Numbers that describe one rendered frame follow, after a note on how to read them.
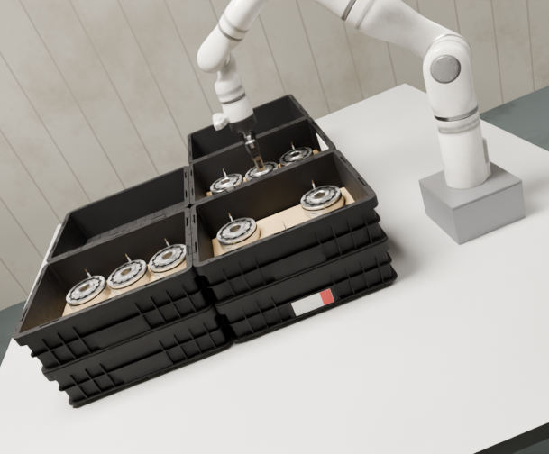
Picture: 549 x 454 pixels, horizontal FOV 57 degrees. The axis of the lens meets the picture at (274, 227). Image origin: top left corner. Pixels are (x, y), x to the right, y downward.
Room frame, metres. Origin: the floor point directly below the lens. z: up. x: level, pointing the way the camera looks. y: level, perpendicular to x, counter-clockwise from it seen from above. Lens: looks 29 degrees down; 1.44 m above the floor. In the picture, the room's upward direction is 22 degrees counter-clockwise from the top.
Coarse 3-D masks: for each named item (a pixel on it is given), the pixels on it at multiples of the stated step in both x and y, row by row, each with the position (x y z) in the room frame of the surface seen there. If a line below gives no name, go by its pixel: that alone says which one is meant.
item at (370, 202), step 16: (272, 176) 1.15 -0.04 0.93; (352, 176) 0.99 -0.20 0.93; (224, 192) 1.17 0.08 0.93; (368, 192) 0.90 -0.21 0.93; (192, 208) 1.15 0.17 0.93; (352, 208) 0.87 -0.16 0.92; (368, 208) 0.87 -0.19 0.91; (192, 224) 1.07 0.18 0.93; (304, 224) 0.87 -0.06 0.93; (320, 224) 0.87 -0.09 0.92; (192, 240) 0.99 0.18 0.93; (272, 240) 0.87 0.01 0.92; (288, 240) 0.87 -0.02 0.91; (224, 256) 0.87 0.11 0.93; (240, 256) 0.87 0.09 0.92; (208, 272) 0.87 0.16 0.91
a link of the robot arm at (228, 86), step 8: (232, 56) 1.34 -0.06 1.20; (232, 64) 1.34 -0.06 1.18; (224, 72) 1.35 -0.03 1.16; (232, 72) 1.34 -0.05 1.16; (224, 80) 1.32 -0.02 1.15; (232, 80) 1.31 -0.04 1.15; (216, 88) 1.33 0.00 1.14; (224, 88) 1.31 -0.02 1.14; (232, 88) 1.31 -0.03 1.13; (240, 88) 1.32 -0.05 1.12; (224, 96) 1.31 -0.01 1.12; (232, 96) 1.31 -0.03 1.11; (240, 96) 1.31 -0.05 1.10
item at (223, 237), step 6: (228, 222) 1.14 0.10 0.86; (234, 222) 1.12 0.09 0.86; (246, 222) 1.10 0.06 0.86; (252, 222) 1.09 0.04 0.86; (222, 228) 1.12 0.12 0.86; (246, 228) 1.07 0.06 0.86; (252, 228) 1.06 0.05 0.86; (222, 234) 1.10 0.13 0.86; (240, 234) 1.06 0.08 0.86; (246, 234) 1.05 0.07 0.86; (222, 240) 1.07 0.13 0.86; (228, 240) 1.05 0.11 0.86; (234, 240) 1.04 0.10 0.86; (240, 240) 1.04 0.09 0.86
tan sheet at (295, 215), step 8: (344, 192) 1.12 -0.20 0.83; (344, 200) 1.08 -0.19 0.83; (352, 200) 1.06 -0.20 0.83; (296, 208) 1.13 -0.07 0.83; (272, 216) 1.14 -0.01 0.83; (280, 216) 1.12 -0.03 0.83; (288, 216) 1.11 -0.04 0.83; (296, 216) 1.09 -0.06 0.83; (304, 216) 1.08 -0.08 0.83; (264, 224) 1.12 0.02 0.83; (272, 224) 1.10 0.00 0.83; (280, 224) 1.08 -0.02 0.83; (288, 224) 1.07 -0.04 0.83; (264, 232) 1.08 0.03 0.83; (272, 232) 1.06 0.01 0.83; (216, 240) 1.14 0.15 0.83; (216, 248) 1.10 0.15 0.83
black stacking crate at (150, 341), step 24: (216, 312) 0.89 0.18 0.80; (144, 336) 0.88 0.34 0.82; (168, 336) 0.88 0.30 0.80; (192, 336) 0.88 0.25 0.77; (216, 336) 0.89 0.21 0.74; (96, 360) 0.88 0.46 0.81; (120, 360) 0.89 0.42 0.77; (144, 360) 0.88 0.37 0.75; (168, 360) 0.88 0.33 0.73; (72, 384) 0.89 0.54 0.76; (96, 384) 0.89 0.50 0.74; (120, 384) 0.89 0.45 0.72
